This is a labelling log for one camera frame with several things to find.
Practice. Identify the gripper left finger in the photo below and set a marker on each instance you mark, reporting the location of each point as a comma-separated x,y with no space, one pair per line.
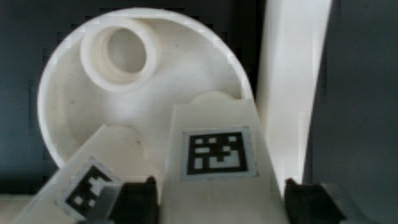
126,204

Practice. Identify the white stool leg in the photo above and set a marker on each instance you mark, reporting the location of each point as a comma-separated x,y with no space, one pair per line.
106,163
218,189

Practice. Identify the white round stool seat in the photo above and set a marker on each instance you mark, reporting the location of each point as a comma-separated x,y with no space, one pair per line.
138,61

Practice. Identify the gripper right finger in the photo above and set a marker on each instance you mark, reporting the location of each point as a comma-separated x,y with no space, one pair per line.
320,204

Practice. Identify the white U-shaped fence wall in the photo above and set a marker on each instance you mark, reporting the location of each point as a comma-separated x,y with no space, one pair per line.
282,92

